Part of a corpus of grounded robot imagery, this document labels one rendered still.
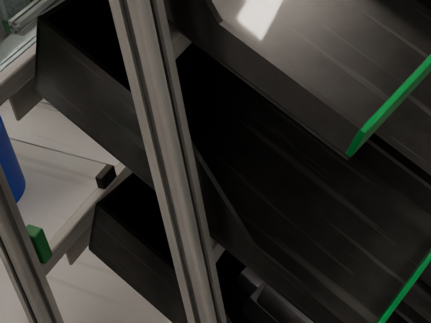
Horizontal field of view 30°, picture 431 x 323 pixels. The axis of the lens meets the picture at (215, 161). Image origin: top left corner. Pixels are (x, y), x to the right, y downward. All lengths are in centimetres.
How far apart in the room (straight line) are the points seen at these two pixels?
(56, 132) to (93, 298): 45
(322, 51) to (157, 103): 9
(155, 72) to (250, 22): 6
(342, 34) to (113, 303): 84
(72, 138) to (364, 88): 117
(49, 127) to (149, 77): 120
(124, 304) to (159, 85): 83
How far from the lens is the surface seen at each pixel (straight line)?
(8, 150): 141
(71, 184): 146
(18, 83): 60
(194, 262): 50
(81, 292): 126
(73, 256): 72
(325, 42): 44
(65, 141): 156
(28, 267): 65
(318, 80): 42
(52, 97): 56
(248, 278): 66
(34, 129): 162
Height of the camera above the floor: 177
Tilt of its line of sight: 39 degrees down
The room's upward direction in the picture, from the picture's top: 10 degrees counter-clockwise
